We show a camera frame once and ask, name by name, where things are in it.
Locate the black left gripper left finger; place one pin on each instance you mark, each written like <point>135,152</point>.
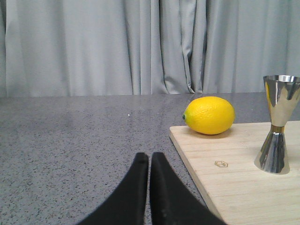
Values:
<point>126,204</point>

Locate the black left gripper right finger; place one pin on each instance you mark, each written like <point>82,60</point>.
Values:
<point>171,202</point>

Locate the steel double jigger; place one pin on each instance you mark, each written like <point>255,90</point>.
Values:
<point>283,95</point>

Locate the wooden cutting board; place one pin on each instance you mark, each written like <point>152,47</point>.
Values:
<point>234,189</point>

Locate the yellow lemon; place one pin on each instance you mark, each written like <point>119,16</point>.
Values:
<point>209,115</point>

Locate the grey curtain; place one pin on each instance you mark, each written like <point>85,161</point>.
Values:
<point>124,47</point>

